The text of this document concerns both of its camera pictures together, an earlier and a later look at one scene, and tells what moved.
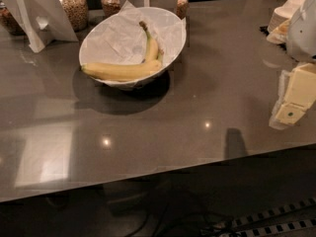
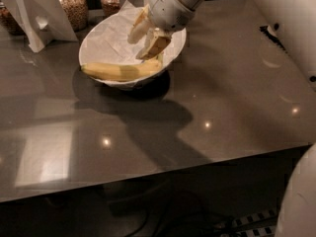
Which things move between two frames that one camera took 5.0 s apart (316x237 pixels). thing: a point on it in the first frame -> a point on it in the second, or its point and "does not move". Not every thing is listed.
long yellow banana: x=121 y=71 does not move
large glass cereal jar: x=75 y=6 does not move
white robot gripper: x=303 y=39 -> x=168 y=12
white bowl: x=135 y=36 does not move
